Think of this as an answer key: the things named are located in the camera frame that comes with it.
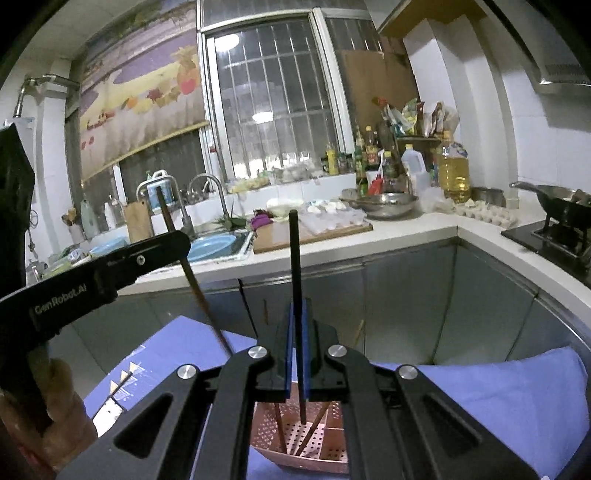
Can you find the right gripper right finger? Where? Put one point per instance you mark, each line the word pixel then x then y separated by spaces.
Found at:
pixel 371 398

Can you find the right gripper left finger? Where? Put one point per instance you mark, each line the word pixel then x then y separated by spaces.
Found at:
pixel 260 374

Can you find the brown wooden chopstick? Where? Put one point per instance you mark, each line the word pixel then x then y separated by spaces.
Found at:
pixel 192 280

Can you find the black chopstick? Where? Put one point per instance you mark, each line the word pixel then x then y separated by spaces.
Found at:
pixel 298 303

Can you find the chrome kitchen faucet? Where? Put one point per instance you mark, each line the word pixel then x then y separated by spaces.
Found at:
pixel 211 180

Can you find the barred kitchen window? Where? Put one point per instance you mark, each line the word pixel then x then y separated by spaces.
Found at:
pixel 270 98

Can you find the person's left hand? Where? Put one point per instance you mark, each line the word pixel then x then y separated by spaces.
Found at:
pixel 71 432

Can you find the pink perforated utensil basket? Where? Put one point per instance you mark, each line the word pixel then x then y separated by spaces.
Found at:
pixel 317 445

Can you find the blue plastic basin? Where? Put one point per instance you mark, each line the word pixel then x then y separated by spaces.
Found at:
pixel 211 247

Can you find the wooden cutting board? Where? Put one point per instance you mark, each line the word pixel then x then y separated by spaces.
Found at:
pixel 276 236

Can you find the upright small cutting board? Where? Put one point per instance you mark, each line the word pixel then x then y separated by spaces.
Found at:
pixel 138 221

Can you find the tall curved chrome faucet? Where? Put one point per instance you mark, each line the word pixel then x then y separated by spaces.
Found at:
pixel 170 193

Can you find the stainless steel bowl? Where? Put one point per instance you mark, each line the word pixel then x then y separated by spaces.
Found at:
pixel 387 206

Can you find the blue printed tablecloth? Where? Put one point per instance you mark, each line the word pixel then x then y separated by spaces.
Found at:
pixel 536 406

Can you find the white plastic jug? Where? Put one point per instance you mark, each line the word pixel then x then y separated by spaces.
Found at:
pixel 415 165

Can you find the white egg tray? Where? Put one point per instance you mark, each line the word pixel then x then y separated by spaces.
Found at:
pixel 488 213

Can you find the large cooking oil bottle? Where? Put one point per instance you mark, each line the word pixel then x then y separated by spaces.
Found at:
pixel 453 169

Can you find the fruit print window blind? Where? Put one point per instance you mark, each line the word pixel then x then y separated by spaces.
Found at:
pixel 151 98

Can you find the gas stove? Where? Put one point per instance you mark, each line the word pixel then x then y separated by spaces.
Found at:
pixel 565 246

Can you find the black wok on stove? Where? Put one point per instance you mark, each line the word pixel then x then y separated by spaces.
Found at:
pixel 565 206

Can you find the range hood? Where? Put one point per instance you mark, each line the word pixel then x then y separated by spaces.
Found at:
pixel 549 62

